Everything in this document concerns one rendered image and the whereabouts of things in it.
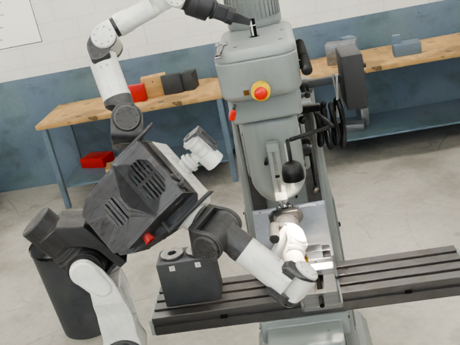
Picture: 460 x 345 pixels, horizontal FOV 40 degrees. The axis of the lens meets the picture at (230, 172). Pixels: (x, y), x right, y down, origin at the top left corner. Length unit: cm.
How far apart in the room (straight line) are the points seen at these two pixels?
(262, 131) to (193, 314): 77
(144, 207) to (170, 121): 494
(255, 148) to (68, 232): 69
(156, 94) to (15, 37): 164
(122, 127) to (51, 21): 488
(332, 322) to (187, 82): 396
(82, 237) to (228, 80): 65
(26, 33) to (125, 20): 481
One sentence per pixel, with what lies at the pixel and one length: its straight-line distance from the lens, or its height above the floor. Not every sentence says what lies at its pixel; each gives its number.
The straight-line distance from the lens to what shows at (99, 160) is 652.
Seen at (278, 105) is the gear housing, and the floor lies 167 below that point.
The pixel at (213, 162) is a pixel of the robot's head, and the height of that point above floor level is 160.
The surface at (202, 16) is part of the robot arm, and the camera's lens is 207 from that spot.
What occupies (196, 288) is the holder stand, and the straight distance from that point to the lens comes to 247.
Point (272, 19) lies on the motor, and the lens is 232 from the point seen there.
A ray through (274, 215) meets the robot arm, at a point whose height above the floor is 125.
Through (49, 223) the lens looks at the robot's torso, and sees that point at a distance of 196.
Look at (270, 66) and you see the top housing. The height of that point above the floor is 183.
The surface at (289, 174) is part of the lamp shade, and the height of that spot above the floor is 148.
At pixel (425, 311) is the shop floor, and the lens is 387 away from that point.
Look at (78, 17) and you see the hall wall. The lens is 664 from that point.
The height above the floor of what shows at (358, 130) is 24.
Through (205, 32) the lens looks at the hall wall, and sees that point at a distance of 643.
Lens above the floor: 224
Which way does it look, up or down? 21 degrees down
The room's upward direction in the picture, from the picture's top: 12 degrees counter-clockwise
